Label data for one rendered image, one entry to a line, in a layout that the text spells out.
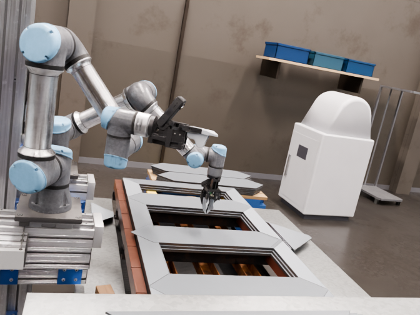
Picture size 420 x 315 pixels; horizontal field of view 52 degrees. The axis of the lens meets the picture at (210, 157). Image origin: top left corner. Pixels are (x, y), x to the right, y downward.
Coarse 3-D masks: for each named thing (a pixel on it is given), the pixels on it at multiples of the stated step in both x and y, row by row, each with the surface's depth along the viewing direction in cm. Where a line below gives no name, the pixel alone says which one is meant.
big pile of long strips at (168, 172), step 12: (156, 168) 305; (168, 168) 308; (180, 168) 314; (192, 168) 320; (204, 168) 326; (156, 180) 289; (168, 180) 285; (180, 180) 286; (192, 180) 291; (204, 180) 296; (228, 180) 307; (240, 180) 313; (240, 192) 299; (252, 192) 301
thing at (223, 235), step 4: (216, 232) 213; (220, 232) 214; (224, 232) 215; (228, 232) 216; (220, 236) 210; (224, 236) 210; (228, 236) 211; (220, 240) 205; (224, 240) 206; (228, 240) 207; (232, 240) 208; (224, 244) 201; (228, 244) 202; (232, 244) 203; (236, 244) 204
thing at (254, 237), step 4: (244, 232) 220; (248, 232) 221; (252, 232) 222; (256, 232) 223; (248, 236) 216; (252, 236) 217; (256, 236) 218; (252, 240) 212; (256, 240) 213; (260, 240) 214; (252, 244) 207; (256, 244) 208; (260, 244) 209; (264, 244) 210
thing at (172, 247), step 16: (176, 192) 270; (192, 192) 273; (224, 192) 280; (128, 208) 230; (160, 208) 234; (176, 208) 238; (192, 208) 240; (272, 256) 205; (144, 272) 167; (288, 272) 191
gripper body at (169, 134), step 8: (152, 120) 133; (152, 128) 134; (160, 128) 134; (168, 128) 132; (176, 128) 132; (152, 136) 134; (160, 136) 134; (168, 136) 132; (176, 136) 132; (184, 136) 136; (160, 144) 136; (168, 144) 132; (176, 144) 133; (184, 144) 137
